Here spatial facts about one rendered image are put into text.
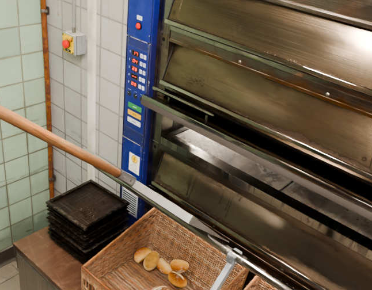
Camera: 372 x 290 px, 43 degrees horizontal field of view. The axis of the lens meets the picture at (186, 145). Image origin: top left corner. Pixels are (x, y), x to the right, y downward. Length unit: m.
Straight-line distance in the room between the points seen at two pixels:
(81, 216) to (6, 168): 0.77
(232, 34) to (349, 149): 0.58
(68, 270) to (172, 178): 0.65
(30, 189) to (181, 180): 1.19
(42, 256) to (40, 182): 0.78
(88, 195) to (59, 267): 0.37
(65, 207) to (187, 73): 0.88
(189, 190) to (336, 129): 0.79
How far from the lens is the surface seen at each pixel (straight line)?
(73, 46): 2.40
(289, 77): 1.68
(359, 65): 1.56
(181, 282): 2.23
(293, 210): 1.85
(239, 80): 1.82
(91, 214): 2.29
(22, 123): 1.24
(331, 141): 1.66
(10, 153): 2.87
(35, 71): 2.75
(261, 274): 1.55
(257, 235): 2.00
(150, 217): 2.29
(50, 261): 2.39
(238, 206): 2.02
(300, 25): 1.65
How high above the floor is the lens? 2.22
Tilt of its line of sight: 29 degrees down
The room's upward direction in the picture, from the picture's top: 7 degrees clockwise
